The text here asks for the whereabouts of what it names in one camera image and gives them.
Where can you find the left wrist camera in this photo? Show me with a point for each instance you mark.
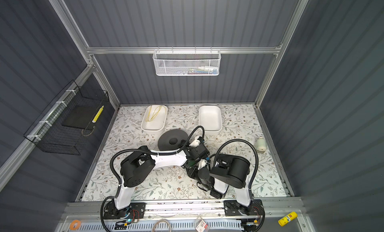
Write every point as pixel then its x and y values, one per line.
pixel 198 140

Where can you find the black wire basket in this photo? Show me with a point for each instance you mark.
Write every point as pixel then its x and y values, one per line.
pixel 50 136

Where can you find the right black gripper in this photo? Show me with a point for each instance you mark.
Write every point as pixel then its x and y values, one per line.
pixel 191 173

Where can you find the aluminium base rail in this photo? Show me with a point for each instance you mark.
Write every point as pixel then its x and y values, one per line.
pixel 182 208

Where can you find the yellow glue bottle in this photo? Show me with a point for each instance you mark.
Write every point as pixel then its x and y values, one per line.
pixel 287 218

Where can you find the yellow rubber bands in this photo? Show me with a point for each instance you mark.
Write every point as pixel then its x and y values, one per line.
pixel 153 112

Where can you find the black cable spool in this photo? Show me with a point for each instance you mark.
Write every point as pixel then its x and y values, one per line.
pixel 172 140

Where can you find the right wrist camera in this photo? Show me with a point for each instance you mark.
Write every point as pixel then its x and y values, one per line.
pixel 202 164

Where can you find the small plastic packet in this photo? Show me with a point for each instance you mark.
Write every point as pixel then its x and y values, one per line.
pixel 200 225

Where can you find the right white tray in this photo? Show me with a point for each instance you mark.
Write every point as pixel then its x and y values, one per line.
pixel 210 118

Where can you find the white tray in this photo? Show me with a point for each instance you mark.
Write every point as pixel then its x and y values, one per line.
pixel 210 118
pixel 156 126

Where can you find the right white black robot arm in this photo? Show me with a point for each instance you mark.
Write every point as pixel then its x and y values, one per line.
pixel 216 173

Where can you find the left white tray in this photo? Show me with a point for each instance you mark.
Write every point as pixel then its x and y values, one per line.
pixel 156 126

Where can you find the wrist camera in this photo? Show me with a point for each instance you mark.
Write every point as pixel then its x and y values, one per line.
pixel 202 164
pixel 198 140

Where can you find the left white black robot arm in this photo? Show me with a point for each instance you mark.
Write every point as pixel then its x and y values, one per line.
pixel 132 166

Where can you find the orange tape roll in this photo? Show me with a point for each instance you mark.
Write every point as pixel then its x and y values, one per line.
pixel 75 225

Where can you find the white wire mesh basket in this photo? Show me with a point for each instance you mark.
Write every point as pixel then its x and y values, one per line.
pixel 190 62

